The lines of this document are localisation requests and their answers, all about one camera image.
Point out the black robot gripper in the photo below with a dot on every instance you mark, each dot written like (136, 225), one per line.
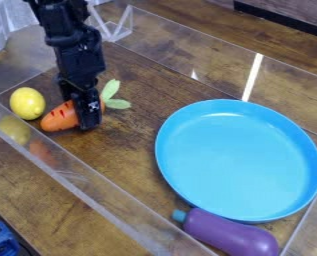
(79, 61)

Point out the orange toy carrot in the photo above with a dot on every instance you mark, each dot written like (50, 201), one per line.
(62, 117)

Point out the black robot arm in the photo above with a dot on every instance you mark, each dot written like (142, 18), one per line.
(60, 14)

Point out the blue round tray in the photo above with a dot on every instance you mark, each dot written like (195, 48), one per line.
(238, 160)

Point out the yellow toy lemon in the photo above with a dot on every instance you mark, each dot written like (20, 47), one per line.
(27, 103)

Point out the blue plastic object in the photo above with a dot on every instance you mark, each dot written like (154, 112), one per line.
(8, 243)

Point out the black baseboard strip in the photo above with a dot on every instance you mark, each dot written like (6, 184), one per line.
(274, 17)

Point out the purple toy eggplant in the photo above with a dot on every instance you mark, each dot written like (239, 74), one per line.
(237, 239)

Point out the clear acrylic barrier wall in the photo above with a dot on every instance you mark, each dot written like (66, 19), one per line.
(83, 193)

